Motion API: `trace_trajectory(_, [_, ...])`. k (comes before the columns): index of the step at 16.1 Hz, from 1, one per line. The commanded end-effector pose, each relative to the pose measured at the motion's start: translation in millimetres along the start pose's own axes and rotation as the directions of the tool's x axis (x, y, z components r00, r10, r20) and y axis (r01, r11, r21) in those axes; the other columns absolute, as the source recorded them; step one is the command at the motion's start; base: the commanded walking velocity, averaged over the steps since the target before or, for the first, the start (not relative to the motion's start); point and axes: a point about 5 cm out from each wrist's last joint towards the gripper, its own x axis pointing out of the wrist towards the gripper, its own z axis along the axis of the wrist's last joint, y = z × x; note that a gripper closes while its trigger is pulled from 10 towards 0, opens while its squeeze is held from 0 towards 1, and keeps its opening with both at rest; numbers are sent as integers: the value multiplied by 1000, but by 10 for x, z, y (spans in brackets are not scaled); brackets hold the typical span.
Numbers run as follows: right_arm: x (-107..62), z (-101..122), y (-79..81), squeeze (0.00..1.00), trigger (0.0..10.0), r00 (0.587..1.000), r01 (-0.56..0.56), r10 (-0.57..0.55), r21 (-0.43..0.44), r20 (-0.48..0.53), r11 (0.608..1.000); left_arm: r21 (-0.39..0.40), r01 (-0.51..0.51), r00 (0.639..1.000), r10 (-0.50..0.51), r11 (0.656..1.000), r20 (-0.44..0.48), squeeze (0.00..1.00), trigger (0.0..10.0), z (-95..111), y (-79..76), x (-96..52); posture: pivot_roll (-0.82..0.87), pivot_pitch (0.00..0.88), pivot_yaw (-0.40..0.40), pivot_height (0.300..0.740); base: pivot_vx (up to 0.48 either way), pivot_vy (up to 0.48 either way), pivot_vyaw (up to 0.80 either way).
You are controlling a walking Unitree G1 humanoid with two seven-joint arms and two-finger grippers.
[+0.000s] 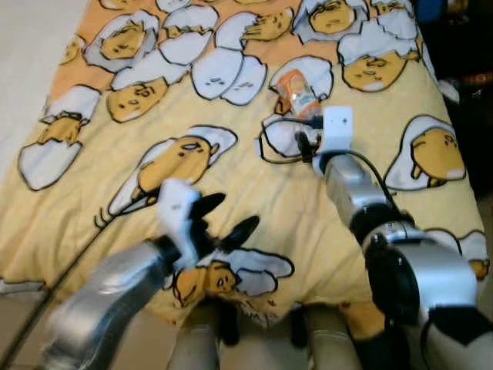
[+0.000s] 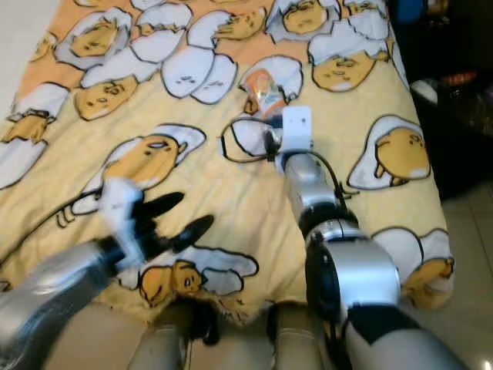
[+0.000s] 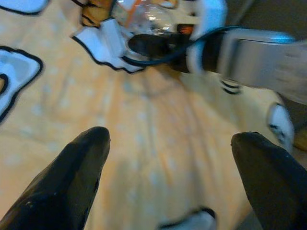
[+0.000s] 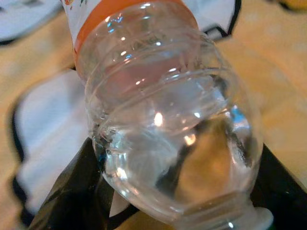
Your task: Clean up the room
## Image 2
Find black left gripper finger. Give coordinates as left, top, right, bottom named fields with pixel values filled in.
left=139, top=192, right=186, bottom=221
left=173, top=214, right=216, bottom=252

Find orange snack packet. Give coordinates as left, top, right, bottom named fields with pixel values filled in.
left=242, top=67, right=287, bottom=121

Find yellow cartoon egg quilt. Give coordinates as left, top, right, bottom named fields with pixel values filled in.
left=0, top=0, right=457, bottom=326

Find grey left robot leg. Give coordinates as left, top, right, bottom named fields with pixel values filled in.
left=127, top=304, right=193, bottom=370

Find dark bedside furniture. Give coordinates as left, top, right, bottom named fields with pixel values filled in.
left=389, top=0, right=493, bottom=203

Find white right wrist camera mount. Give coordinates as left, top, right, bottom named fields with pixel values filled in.
left=280, top=106, right=314, bottom=153

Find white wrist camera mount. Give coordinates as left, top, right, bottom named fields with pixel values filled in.
left=100, top=177, right=148, bottom=267
left=280, top=106, right=314, bottom=153

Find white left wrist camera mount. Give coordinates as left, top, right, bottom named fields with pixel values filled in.
left=100, top=177, right=148, bottom=267

